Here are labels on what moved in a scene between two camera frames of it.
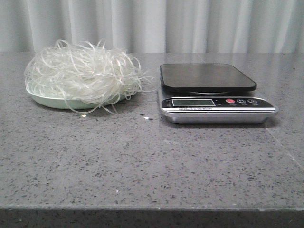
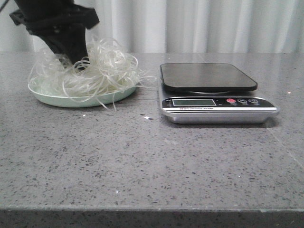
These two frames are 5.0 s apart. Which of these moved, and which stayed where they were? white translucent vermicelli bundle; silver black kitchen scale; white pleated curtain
Moved: white translucent vermicelli bundle
Stayed: white pleated curtain; silver black kitchen scale
